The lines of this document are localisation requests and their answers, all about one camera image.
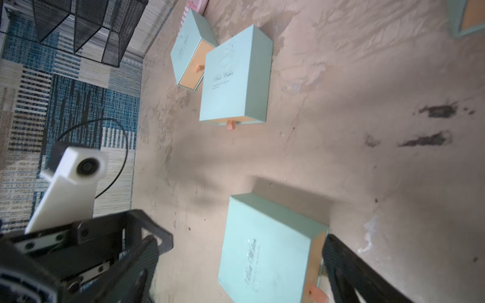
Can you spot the black wire shelf rack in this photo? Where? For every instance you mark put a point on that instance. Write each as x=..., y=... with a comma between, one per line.
x=119, y=18

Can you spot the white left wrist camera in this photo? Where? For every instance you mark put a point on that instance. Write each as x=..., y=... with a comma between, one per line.
x=73, y=172

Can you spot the pink calculator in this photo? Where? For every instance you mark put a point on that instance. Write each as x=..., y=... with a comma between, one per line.
x=198, y=6

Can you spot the mint drawer jewelry box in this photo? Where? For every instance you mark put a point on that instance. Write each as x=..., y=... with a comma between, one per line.
x=269, y=253

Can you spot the mint jewelry box right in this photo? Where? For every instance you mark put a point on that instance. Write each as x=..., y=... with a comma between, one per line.
x=465, y=16

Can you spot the mint jewelry box centre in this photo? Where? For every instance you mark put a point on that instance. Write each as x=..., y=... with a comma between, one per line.
x=237, y=79

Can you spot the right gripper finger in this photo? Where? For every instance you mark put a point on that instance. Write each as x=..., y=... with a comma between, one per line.
x=351, y=278

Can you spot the mint jewelry box near calculator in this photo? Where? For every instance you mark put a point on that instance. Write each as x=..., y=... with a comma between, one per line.
x=195, y=40

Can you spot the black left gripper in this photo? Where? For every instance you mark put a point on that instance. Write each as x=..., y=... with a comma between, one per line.
x=104, y=259

